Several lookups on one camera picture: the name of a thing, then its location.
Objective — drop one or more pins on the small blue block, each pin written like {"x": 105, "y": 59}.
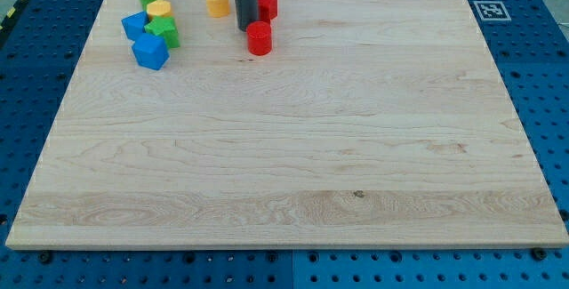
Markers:
{"x": 134, "y": 25}

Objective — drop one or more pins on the light wooden board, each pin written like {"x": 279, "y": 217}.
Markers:
{"x": 372, "y": 124}

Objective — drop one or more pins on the yellow heart block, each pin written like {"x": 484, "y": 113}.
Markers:
{"x": 218, "y": 8}

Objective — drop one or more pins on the black bolt left front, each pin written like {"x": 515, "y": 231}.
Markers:
{"x": 45, "y": 257}

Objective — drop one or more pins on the black bolt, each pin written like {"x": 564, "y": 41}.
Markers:
{"x": 539, "y": 254}
{"x": 45, "y": 257}

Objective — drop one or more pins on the red cylinder block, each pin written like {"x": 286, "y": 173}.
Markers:
{"x": 259, "y": 38}

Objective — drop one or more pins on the large blue cube block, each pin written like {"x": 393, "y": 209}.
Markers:
{"x": 150, "y": 51}

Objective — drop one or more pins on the green star block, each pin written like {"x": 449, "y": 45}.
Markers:
{"x": 166, "y": 28}

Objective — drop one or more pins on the red star block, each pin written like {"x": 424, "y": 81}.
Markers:
{"x": 268, "y": 10}

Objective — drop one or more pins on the yellow hexagon block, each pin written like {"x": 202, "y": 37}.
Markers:
{"x": 159, "y": 8}

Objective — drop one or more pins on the white fiducial marker tag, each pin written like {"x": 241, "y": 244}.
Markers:
{"x": 492, "y": 11}

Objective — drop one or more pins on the black bolt right front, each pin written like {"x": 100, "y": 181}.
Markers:
{"x": 539, "y": 254}

